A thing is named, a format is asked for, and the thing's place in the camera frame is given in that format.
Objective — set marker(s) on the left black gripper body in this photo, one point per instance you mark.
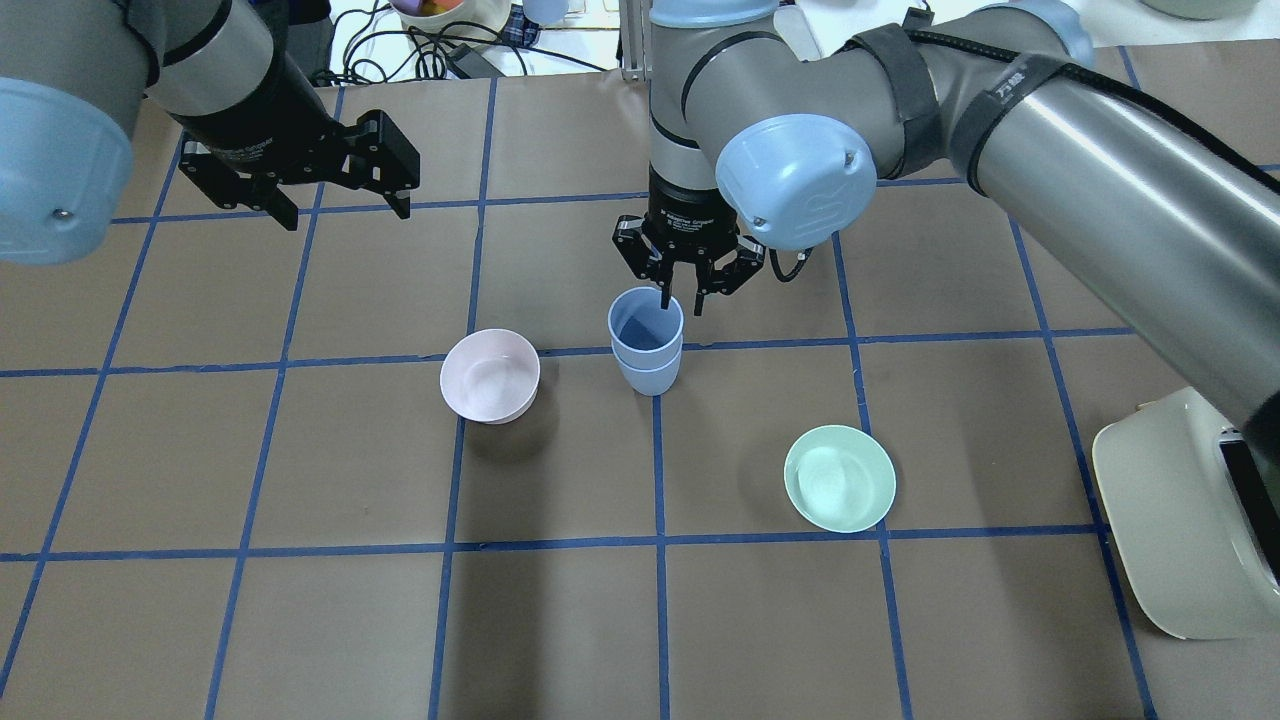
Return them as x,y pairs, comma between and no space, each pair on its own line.
253,122

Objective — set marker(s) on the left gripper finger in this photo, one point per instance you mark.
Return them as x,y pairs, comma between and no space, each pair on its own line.
397,194
265,195

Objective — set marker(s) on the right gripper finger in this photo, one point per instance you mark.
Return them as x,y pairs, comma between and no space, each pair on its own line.
706,288
664,284

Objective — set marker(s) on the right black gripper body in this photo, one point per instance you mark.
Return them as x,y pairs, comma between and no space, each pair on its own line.
681,212

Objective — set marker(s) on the blue cup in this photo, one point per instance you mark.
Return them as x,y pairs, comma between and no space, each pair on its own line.
645,333
648,374
546,12

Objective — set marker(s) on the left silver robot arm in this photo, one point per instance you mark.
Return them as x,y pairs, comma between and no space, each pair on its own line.
73,78

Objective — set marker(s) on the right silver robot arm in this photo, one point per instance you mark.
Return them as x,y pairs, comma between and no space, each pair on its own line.
754,149

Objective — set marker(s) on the black power adapter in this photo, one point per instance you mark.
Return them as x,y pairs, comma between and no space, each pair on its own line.
464,62

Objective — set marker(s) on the bowl of foam blocks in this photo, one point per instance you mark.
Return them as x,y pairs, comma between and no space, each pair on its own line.
471,19

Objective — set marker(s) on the pink bowl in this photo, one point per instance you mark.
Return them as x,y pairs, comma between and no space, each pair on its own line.
490,376

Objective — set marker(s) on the green bowl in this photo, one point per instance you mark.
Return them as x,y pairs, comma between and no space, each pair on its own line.
840,479

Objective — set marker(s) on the blue cup on desk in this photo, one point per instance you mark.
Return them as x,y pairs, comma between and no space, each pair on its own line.
546,12

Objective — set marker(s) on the cream white toaster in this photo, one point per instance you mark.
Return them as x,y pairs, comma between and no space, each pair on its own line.
1193,509

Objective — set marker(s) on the aluminium frame post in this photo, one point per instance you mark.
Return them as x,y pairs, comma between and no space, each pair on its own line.
635,40

